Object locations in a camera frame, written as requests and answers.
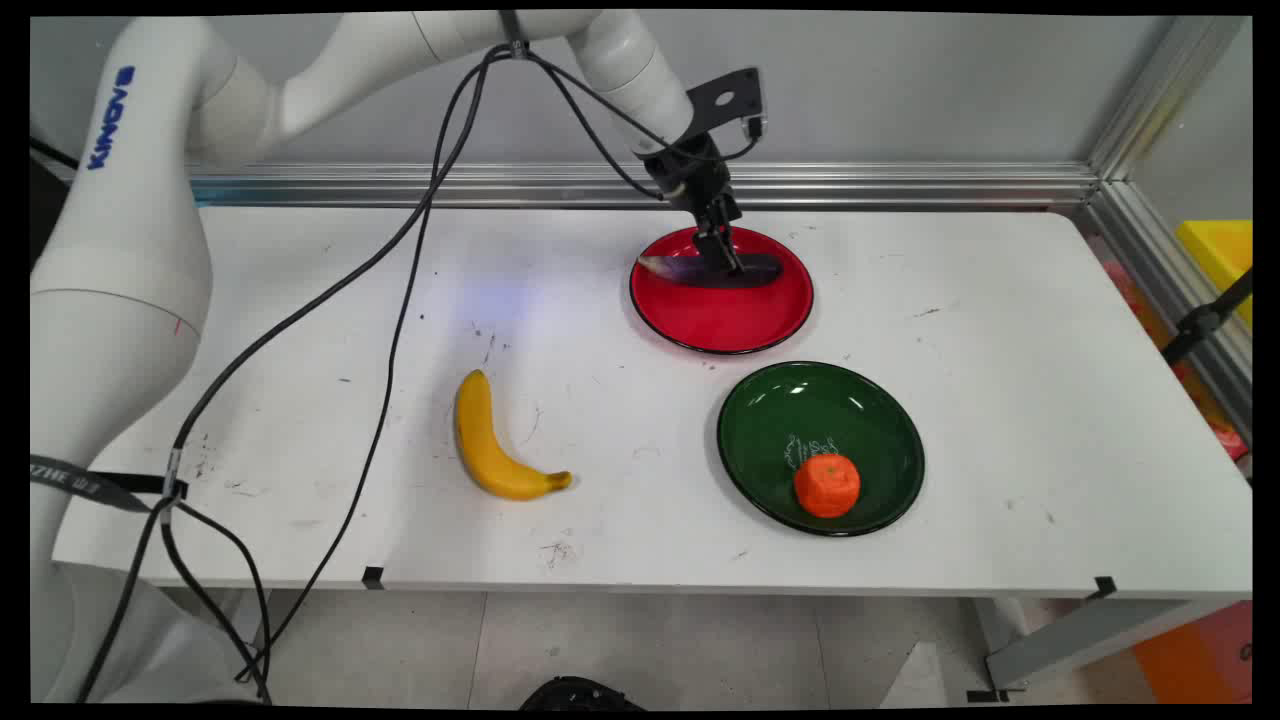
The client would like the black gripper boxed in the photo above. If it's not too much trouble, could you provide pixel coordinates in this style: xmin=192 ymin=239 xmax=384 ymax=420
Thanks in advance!
xmin=641 ymin=132 xmax=746 ymax=274

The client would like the orange tangerine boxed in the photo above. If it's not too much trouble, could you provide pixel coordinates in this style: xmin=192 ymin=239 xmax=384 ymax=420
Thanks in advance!
xmin=793 ymin=453 xmax=862 ymax=519

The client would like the red round plate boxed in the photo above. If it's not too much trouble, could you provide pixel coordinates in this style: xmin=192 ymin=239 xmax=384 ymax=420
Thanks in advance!
xmin=629 ymin=225 xmax=815 ymax=356

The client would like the green round plate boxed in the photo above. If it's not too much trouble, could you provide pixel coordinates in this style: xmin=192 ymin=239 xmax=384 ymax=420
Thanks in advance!
xmin=716 ymin=361 xmax=926 ymax=538

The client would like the yellow banana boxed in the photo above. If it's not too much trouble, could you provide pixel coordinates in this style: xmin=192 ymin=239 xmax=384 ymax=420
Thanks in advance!
xmin=454 ymin=369 xmax=573 ymax=502

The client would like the black round floor object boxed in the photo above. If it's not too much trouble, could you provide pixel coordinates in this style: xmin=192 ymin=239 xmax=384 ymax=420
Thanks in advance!
xmin=519 ymin=676 xmax=647 ymax=711

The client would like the yellow plastic box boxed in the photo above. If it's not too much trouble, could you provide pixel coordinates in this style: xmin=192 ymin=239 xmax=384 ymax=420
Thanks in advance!
xmin=1175 ymin=219 xmax=1253 ymax=329

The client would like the grey table leg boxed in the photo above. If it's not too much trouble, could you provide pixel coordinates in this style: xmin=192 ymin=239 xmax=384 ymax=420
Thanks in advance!
xmin=984 ymin=598 xmax=1241 ymax=692

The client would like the orange box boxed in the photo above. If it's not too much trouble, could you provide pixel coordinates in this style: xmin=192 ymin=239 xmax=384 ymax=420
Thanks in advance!
xmin=1130 ymin=600 xmax=1253 ymax=704

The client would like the long aluminium frame rail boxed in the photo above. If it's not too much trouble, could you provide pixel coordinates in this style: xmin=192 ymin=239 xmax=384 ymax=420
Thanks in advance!
xmin=188 ymin=162 xmax=1101 ymax=212

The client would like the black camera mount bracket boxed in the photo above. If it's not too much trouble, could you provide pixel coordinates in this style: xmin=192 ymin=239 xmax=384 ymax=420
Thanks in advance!
xmin=685 ymin=67 xmax=767 ymax=138

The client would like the long black cable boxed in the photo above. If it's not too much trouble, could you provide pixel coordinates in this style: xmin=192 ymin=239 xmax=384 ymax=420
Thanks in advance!
xmin=78 ymin=45 xmax=521 ymax=704
xmin=235 ymin=50 xmax=501 ymax=691

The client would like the short aluminium frame rail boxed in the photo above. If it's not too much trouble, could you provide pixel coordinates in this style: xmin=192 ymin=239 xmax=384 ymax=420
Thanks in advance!
xmin=1085 ymin=178 xmax=1253 ymax=441

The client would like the aluminium frame post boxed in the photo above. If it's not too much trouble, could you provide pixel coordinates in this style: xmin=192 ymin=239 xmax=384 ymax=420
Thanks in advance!
xmin=1088 ymin=15 xmax=1253 ymax=181

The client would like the grey velcro strap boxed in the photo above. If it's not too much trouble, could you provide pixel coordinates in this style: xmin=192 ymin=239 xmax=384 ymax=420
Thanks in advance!
xmin=30 ymin=455 xmax=187 ymax=514

